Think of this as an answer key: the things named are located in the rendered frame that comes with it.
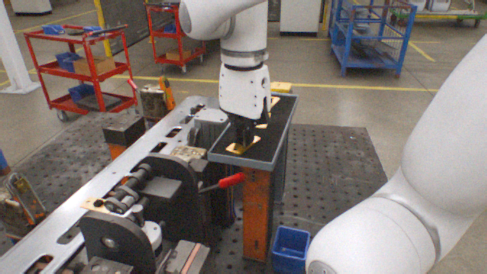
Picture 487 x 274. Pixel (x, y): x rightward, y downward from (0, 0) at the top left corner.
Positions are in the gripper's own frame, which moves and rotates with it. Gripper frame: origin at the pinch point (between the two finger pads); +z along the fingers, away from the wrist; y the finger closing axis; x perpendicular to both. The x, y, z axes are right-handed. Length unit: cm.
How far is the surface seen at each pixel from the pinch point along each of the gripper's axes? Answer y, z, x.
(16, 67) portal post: 418, 89, -107
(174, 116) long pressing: 48, 19, -24
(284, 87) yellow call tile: 9.3, 2.6, -35.4
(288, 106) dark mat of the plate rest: 1.4, 2.6, -23.0
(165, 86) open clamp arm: 58, 11, -30
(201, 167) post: 8.1, 8.8, 5.4
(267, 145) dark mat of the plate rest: -4.4, 2.6, -2.5
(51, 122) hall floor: 299, 119, -79
